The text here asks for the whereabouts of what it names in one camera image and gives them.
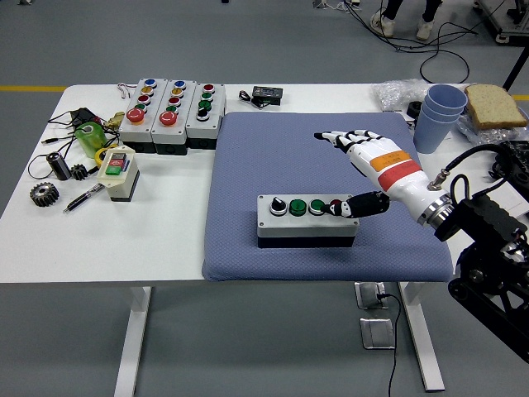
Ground blue plastic cup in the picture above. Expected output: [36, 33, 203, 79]
[412, 108, 460, 155]
[421, 98, 465, 123]
[427, 84, 469, 115]

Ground black floor cable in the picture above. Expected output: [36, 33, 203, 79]
[342, 0, 483, 86]

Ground grey five-button emergency-stop box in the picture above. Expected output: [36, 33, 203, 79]
[150, 79, 197, 156]
[117, 78, 167, 155]

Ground blue-grey padded mat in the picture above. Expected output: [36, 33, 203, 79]
[201, 110, 455, 283]

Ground metal floor outlet box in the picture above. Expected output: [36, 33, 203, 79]
[359, 317, 396, 351]
[354, 281, 390, 310]

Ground person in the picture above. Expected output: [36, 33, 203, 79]
[369, 0, 444, 41]

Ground black digital panel meter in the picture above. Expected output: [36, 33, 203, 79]
[238, 84, 285, 110]

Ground clear bag of parts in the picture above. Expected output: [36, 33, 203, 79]
[371, 78, 431, 112]
[456, 113, 529, 151]

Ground slice of bread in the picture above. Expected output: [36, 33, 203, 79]
[463, 83, 529, 131]

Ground aluminium frame cart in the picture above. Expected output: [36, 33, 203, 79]
[473, 0, 529, 45]

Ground yellow tape roll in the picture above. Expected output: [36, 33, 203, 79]
[94, 144, 117, 168]

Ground black machine part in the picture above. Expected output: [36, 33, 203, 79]
[489, 140, 529, 198]

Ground white table leg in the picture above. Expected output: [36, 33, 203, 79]
[113, 285, 152, 397]
[398, 281, 446, 392]

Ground large black gear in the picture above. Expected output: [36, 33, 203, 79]
[28, 182, 60, 208]

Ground black cylindrical capacitor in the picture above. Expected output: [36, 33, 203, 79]
[45, 151, 73, 182]

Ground black wire with jack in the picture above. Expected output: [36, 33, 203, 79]
[26, 134, 86, 180]

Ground brass pipe fitting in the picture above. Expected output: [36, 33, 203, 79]
[102, 111, 126, 130]

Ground cream red-green switch box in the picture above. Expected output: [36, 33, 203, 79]
[97, 145, 141, 203]

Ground black silver pen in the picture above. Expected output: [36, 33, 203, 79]
[62, 184, 105, 214]

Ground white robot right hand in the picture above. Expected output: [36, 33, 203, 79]
[313, 129, 441, 220]

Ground green cylindrical battery pack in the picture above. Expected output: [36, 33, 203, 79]
[74, 121, 109, 159]

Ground grey four-button selector box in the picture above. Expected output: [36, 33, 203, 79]
[184, 82, 226, 151]

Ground black power cable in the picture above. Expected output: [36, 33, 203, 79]
[375, 291, 403, 397]

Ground grey four-button control box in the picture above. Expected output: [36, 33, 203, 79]
[255, 194, 360, 250]

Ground black slanted pole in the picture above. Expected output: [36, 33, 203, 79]
[501, 43, 529, 91]

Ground black adapter with wires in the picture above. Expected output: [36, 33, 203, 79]
[47, 107, 104, 132]

